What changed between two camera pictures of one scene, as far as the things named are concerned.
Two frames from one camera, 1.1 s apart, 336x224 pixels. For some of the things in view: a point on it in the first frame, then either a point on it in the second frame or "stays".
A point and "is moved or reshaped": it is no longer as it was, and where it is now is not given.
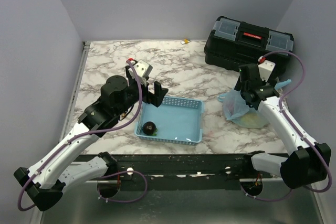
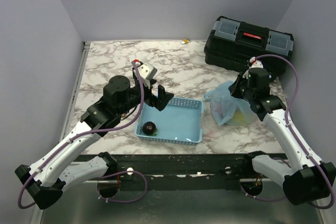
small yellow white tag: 185,41 stays
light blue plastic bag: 238,112 is moved or reshaped
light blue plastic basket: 178,120 stays
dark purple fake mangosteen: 149,128 stays
